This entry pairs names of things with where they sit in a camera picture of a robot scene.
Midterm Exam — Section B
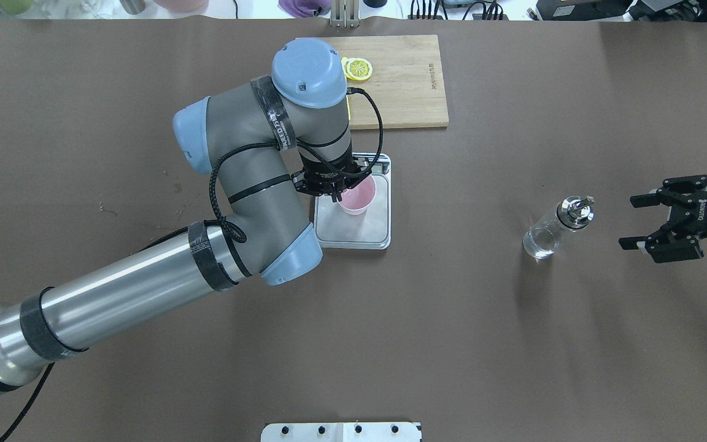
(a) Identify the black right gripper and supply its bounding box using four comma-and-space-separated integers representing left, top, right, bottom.
618, 174, 707, 263

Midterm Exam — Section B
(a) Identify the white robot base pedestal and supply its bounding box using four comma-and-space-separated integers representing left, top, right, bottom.
260, 422, 423, 441

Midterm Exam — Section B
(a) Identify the glass sauce bottle metal spout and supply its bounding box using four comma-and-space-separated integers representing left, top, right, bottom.
522, 195, 595, 260

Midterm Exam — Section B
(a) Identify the lemon slice single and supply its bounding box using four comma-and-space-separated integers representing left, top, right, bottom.
341, 58, 374, 82

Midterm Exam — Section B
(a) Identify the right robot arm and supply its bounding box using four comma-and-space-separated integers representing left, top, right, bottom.
618, 174, 707, 263

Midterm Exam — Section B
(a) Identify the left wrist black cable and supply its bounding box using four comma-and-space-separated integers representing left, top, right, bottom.
208, 87, 385, 243

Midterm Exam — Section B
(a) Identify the pink plastic cup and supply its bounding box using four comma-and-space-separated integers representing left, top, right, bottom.
338, 176, 377, 215

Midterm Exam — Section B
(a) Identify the purple cloth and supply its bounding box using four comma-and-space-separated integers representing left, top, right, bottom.
278, 0, 331, 18

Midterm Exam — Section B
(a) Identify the wooden cutting board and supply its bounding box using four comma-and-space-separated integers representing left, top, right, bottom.
325, 34, 449, 129

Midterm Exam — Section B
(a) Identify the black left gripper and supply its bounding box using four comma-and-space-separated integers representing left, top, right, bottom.
292, 147, 385, 203

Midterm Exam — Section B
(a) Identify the aluminium frame post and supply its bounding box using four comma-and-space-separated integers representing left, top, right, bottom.
330, 0, 361, 29

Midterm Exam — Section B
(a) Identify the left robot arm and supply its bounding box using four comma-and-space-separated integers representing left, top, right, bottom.
0, 37, 373, 395

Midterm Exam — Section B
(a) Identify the silver digital kitchen scale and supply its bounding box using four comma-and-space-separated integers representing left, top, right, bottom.
312, 154, 392, 250

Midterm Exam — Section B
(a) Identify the pink bowl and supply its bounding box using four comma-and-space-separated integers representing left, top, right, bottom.
154, 0, 209, 14

